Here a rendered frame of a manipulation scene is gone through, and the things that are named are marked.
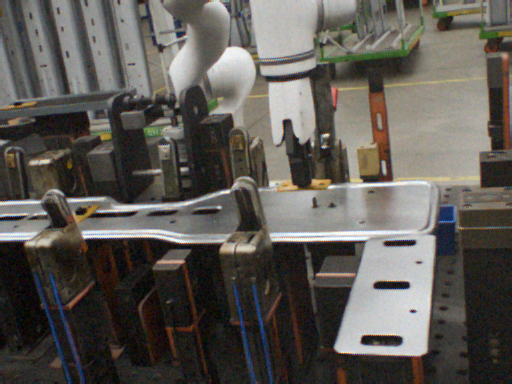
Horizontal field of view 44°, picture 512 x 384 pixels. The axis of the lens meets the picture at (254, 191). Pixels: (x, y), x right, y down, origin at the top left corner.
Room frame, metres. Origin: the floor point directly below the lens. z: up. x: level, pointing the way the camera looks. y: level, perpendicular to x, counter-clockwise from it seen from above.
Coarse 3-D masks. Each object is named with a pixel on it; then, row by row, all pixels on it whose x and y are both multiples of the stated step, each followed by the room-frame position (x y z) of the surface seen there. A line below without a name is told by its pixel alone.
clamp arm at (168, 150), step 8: (160, 144) 1.24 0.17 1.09; (168, 144) 1.24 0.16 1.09; (176, 144) 1.24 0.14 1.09; (160, 152) 1.23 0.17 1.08; (168, 152) 1.22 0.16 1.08; (176, 152) 1.24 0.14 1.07; (160, 160) 1.24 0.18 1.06; (168, 160) 1.23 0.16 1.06; (176, 160) 1.23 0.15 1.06; (168, 168) 1.23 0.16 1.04; (176, 168) 1.22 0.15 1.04; (168, 176) 1.22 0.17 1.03; (176, 176) 1.22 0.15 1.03; (168, 184) 1.22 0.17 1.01; (176, 184) 1.21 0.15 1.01; (168, 192) 1.22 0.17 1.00; (176, 192) 1.21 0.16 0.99
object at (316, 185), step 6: (312, 180) 0.96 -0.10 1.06; (318, 180) 0.96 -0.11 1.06; (324, 180) 0.95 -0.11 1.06; (330, 180) 0.95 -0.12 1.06; (282, 186) 0.96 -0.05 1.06; (288, 186) 0.96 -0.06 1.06; (294, 186) 0.95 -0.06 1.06; (300, 186) 0.94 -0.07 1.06; (306, 186) 0.94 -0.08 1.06; (312, 186) 0.94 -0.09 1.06; (318, 186) 0.93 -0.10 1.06; (324, 186) 0.93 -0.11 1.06
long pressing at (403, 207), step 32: (224, 192) 1.15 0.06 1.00; (288, 192) 1.09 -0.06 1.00; (320, 192) 1.06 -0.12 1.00; (352, 192) 1.03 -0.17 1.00; (384, 192) 1.01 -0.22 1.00; (416, 192) 0.98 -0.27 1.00; (0, 224) 1.18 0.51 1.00; (32, 224) 1.15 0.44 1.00; (96, 224) 1.09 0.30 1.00; (128, 224) 1.06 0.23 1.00; (160, 224) 1.04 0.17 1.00; (192, 224) 1.01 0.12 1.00; (224, 224) 0.99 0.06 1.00; (288, 224) 0.94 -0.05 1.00; (320, 224) 0.92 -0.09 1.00; (352, 224) 0.90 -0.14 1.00; (384, 224) 0.88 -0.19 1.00; (416, 224) 0.86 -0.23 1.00
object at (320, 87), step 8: (320, 64) 1.15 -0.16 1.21; (328, 64) 1.14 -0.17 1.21; (320, 72) 1.11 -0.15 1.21; (328, 72) 1.14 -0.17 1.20; (312, 80) 1.14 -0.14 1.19; (320, 80) 1.14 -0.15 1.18; (328, 80) 1.13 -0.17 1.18; (312, 88) 1.14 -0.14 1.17; (320, 88) 1.14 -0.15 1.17; (328, 88) 1.13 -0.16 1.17; (312, 96) 1.14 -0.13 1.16; (320, 96) 1.14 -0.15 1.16; (328, 96) 1.13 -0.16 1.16; (320, 104) 1.14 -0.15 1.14; (328, 104) 1.12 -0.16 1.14; (320, 112) 1.14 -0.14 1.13; (328, 112) 1.12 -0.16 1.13; (320, 120) 1.14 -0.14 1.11; (328, 120) 1.12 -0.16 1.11; (320, 128) 1.13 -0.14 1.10; (328, 128) 1.13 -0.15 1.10; (320, 136) 1.14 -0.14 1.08; (320, 144) 1.13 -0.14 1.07; (320, 152) 1.12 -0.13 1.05
